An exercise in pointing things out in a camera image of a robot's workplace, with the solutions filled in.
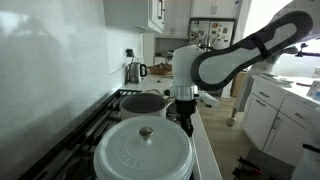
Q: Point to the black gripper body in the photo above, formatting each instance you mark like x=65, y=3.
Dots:
x=185, y=107

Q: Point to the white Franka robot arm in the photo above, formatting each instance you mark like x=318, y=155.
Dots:
x=233, y=60

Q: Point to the white dutch oven pot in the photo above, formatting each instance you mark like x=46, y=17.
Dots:
x=192, y=166

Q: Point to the white saucepan dark inside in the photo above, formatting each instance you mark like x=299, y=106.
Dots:
x=143, y=106

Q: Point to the white dutch oven lid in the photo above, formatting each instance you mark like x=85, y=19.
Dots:
x=143, y=156

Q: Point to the brown cardboard box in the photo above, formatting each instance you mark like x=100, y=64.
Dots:
x=237, y=83

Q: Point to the person in grey top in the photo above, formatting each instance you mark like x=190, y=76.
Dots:
x=243, y=93

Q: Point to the stainless steel electric kettle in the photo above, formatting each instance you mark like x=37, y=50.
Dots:
x=136, y=72

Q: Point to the black red tool bundle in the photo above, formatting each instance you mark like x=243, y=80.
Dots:
x=246, y=166

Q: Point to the stainless fridge with magnets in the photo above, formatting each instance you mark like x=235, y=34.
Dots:
x=216, y=33

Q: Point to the white kitchen island cabinet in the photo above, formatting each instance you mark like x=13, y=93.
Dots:
x=273, y=120

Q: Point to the stack of papers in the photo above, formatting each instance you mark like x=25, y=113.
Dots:
x=276, y=79

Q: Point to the black gas cooktop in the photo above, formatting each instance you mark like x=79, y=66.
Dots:
x=80, y=146

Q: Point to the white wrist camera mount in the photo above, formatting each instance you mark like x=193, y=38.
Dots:
x=208, y=99

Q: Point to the white wall outlet with plug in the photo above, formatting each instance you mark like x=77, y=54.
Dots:
x=129, y=52

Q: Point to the white upper wall cabinet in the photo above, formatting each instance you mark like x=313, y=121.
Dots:
x=130, y=15

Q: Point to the black camera clamp mount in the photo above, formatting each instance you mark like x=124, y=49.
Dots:
x=305, y=53

